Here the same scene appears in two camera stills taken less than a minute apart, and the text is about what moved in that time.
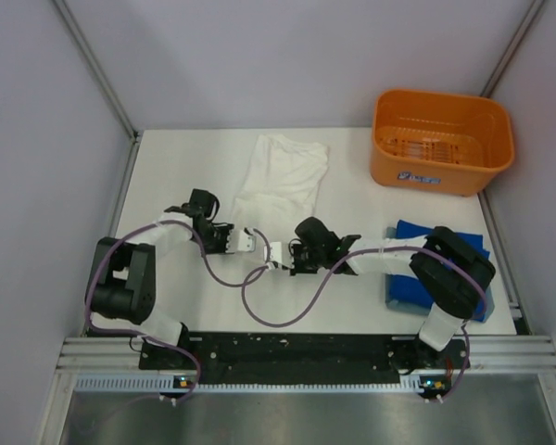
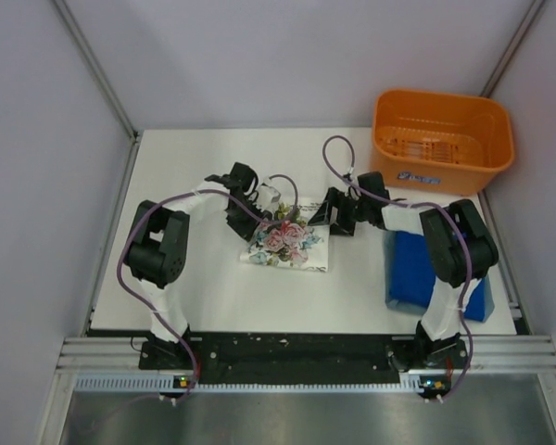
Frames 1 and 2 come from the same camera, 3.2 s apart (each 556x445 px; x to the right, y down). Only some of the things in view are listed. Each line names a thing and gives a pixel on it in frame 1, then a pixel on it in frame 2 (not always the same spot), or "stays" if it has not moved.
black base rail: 241,359 stays
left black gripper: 226,230 to 246,230
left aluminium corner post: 97,69 stays
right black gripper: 296,269 to 334,198
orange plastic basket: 439,142 stays
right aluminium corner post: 507,57 stays
